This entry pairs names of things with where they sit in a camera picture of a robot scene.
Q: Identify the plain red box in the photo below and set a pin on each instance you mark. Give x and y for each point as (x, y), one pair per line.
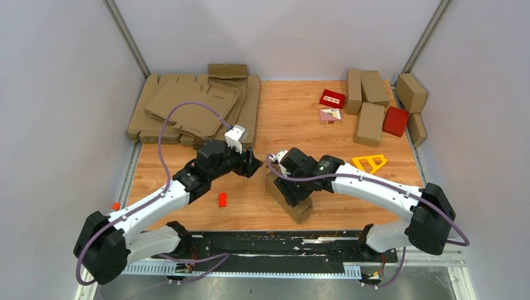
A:
(395, 121)

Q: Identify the stack of flat cardboard blanks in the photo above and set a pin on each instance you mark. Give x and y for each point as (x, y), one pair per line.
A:
(189, 109)

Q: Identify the small orange block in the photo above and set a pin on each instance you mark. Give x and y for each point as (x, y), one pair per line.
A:
(222, 200)

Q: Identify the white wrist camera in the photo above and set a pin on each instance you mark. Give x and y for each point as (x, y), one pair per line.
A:
(234, 138)
(278, 157)

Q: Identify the folded cardboard box front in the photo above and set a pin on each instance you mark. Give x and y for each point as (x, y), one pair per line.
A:
(369, 125)

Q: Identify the orange clip on rail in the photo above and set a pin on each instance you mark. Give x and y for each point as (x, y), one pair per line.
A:
(116, 206)

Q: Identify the folded cardboard box upright left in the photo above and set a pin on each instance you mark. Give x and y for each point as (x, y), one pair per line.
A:
(353, 91)

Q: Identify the yellow plastic triangle frame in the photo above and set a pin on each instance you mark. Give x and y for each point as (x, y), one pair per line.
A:
(369, 164)

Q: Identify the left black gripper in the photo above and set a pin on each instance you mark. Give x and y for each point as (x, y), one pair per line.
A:
(252, 164)

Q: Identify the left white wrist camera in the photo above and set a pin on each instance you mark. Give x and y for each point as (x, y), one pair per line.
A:
(234, 138)

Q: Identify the folded cardboard box far right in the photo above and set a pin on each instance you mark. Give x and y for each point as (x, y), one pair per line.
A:
(411, 93)

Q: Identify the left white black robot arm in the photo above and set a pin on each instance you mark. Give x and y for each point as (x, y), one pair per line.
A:
(108, 243)

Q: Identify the red box with white labels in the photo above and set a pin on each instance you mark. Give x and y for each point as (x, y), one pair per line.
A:
(332, 99)

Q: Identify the pink white printed box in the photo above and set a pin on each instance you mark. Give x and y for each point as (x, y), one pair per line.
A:
(330, 116)

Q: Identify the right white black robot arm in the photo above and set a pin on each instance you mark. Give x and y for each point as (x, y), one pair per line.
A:
(426, 216)

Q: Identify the brown cardboard box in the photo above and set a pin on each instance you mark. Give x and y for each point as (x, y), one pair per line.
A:
(290, 203)

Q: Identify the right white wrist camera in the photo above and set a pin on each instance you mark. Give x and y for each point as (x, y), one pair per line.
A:
(278, 157)

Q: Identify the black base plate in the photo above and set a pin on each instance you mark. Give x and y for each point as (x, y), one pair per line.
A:
(309, 252)

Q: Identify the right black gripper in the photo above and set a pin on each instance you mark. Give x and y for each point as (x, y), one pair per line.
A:
(292, 197)

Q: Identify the folded cardboard box right edge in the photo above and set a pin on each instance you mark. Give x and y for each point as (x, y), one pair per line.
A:
(416, 129)

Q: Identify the folded cardboard box back middle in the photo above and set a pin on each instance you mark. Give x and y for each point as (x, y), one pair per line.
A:
(372, 89)

